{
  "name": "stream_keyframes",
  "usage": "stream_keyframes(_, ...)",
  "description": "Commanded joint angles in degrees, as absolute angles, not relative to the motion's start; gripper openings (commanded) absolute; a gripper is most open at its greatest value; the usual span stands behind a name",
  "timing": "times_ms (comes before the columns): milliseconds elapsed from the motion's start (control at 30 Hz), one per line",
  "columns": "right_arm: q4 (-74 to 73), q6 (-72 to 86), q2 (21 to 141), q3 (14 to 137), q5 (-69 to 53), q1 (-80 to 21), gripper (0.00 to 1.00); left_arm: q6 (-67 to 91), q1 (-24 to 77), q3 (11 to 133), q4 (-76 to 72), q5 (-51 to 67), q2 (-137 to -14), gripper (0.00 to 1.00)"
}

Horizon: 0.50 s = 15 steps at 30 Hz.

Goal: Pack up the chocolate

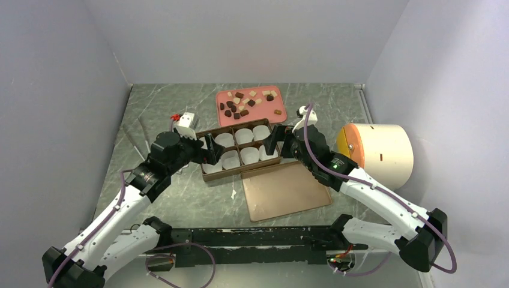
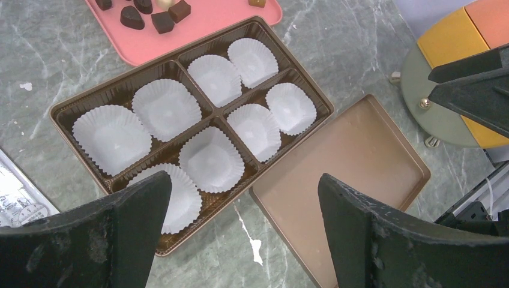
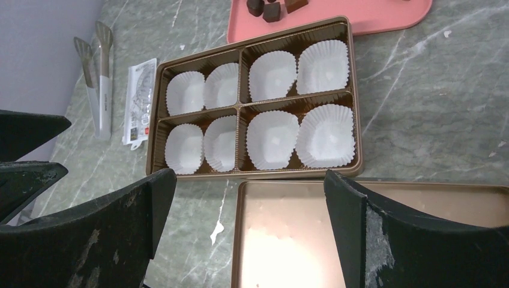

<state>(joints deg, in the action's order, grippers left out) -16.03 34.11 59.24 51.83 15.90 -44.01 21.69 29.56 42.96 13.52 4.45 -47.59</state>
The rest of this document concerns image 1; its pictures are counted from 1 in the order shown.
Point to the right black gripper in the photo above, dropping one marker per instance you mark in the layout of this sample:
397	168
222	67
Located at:
278	134

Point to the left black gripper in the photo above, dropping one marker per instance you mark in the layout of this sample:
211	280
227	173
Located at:
206	156

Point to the rose gold tongs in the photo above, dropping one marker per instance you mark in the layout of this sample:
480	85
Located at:
138	138

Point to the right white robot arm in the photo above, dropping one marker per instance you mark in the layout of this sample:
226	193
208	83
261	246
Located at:
417	235

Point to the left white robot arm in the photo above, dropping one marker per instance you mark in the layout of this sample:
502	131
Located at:
96	253

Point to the brown chocolate box tray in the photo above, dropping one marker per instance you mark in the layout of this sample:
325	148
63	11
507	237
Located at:
242	168

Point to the white paper cup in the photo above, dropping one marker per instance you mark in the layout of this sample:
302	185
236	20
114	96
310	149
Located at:
230	160
225	139
249	155
260	132
263	156
212	168
243	136

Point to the pink plastic tray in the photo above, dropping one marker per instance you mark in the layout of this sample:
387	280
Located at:
258	106

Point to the gold box lid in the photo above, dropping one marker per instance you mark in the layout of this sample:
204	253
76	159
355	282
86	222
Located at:
282	189

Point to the cream orange cylinder container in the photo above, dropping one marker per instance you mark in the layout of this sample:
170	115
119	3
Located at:
383	151

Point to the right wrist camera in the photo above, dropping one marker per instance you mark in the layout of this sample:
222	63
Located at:
307	117

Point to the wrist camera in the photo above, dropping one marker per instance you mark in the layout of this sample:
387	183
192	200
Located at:
307	117
184	125

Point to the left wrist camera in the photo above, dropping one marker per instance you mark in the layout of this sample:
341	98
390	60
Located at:
184	125

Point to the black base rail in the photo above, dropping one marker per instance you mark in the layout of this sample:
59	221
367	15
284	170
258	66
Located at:
201	246

